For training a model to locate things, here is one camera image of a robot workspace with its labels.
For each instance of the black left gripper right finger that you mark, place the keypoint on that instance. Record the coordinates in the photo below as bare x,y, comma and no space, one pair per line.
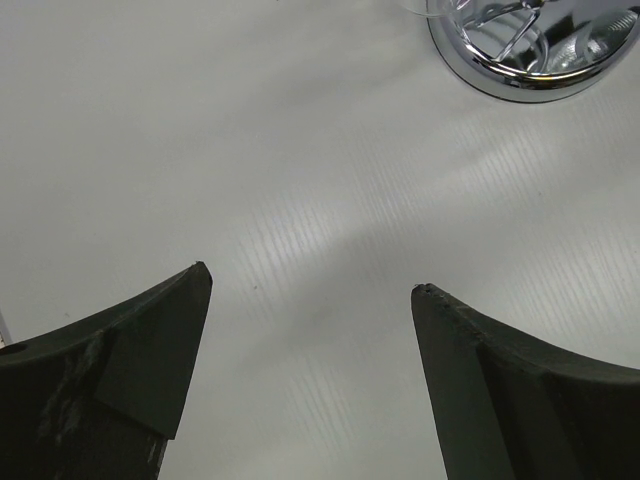
508,405

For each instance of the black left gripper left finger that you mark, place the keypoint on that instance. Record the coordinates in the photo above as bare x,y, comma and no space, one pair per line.
102,397

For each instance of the clear wine glass front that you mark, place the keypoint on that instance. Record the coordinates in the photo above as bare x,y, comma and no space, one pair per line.
435,7

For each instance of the chrome wine glass rack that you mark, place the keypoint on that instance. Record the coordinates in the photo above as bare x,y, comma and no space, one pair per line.
534,52

